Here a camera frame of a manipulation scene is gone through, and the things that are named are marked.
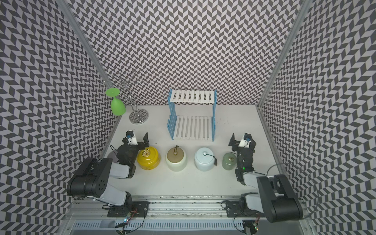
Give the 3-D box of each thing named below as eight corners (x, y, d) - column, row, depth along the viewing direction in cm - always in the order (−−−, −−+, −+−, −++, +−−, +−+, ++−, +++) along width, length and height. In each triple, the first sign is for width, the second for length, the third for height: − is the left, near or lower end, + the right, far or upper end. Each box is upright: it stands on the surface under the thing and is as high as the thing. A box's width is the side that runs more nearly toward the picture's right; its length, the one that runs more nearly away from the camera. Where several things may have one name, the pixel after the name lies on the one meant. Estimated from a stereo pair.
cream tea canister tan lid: (167, 171, 87) (164, 164, 79) (169, 153, 95) (167, 145, 86) (186, 171, 87) (185, 164, 79) (187, 153, 95) (186, 145, 86)
